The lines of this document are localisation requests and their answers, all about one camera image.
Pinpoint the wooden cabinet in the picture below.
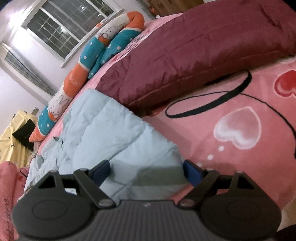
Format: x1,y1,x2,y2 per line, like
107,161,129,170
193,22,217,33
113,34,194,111
147,0,204,16

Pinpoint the window with bars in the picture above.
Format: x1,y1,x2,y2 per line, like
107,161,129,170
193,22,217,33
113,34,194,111
22,0,124,67

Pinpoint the right grey curtain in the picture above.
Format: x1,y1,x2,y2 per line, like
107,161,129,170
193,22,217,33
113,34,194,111
1,43,55,105

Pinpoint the black cushion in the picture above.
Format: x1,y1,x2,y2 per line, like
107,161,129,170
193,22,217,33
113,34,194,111
13,119,35,151

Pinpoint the maroon down jacket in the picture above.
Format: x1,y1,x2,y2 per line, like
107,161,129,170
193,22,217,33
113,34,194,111
96,1,295,113

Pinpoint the light blue down jacket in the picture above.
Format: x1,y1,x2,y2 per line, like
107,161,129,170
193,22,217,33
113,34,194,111
25,89,188,203

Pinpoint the pink folded quilt stack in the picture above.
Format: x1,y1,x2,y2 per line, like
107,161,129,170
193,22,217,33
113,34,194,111
0,162,29,240

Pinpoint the yellow cloth cover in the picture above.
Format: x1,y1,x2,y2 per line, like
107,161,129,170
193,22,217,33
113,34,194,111
1,110,37,168

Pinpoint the orange teal rabbit rolled quilt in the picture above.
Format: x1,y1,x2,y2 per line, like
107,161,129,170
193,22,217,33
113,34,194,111
29,11,144,143

